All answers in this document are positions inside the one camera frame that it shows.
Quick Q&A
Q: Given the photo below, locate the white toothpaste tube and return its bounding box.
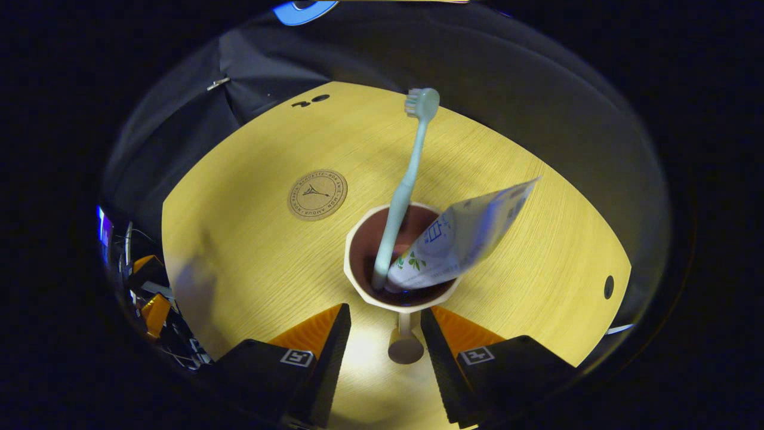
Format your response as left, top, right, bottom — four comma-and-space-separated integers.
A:
387, 177, 541, 291

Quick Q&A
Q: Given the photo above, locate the round brown coaster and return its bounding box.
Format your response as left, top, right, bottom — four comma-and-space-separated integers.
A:
287, 169, 349, 222

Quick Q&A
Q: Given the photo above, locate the black backdrop cloth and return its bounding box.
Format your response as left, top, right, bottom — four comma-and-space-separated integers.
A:
101, 0, 672, 335

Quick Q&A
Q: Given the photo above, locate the light green toothbrush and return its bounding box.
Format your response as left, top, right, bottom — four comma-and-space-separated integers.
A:
371, 88, 440, 291

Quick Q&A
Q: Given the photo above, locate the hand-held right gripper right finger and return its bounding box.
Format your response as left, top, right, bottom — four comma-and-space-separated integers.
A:
420, 306, 578, 429

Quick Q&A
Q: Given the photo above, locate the blue lit screen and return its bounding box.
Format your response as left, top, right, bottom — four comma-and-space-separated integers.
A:
97, 206, 114, 263

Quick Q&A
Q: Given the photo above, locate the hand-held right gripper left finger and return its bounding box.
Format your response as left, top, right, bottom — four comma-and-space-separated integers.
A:
209, 303, 353, 429

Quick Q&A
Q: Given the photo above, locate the beige cup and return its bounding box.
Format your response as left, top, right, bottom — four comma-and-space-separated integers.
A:
344, 202, 461, 365

